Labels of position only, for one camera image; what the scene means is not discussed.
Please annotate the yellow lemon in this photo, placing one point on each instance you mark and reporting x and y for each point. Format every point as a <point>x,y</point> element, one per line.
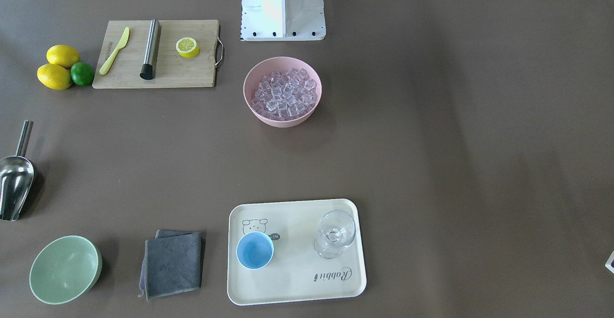
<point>63,55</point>
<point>54,76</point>

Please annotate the yellow lemon lower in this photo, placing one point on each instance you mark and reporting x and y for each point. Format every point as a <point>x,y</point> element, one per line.
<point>54,76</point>

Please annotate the grey folded cloth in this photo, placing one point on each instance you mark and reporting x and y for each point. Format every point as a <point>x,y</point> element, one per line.
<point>172,264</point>

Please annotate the blue cup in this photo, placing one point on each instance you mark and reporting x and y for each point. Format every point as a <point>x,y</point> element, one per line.
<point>255,250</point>

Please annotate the steel muddler black tip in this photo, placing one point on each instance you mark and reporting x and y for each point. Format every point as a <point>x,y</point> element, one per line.
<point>148,68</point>

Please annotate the pink bowl of ice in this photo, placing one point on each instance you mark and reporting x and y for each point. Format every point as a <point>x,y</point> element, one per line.
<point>282,91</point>

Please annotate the bamboo cutting board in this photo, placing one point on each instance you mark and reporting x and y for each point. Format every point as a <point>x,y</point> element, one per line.
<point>172,70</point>

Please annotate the half lemon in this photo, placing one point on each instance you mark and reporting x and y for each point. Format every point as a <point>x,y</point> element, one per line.
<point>187,47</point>

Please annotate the cream serving tray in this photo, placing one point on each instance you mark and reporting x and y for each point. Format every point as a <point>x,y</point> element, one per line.
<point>296,272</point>

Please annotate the yellow lemon upper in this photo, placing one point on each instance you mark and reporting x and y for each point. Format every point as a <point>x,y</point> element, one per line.
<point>63,55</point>

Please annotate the green lime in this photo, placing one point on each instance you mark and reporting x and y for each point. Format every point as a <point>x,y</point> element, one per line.
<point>82,74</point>

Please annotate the yellow plastic knife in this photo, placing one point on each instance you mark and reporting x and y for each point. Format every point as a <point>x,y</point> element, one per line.
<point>105,68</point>

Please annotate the steel ice scoop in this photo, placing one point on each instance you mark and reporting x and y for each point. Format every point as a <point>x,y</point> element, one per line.
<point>17,175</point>

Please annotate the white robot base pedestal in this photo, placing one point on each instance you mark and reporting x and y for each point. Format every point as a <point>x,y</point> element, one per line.
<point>282,20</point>

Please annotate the green bowl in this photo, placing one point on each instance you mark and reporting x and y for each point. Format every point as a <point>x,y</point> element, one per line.
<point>64,270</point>

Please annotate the clear wine glass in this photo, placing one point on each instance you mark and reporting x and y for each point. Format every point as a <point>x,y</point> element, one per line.
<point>336,232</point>

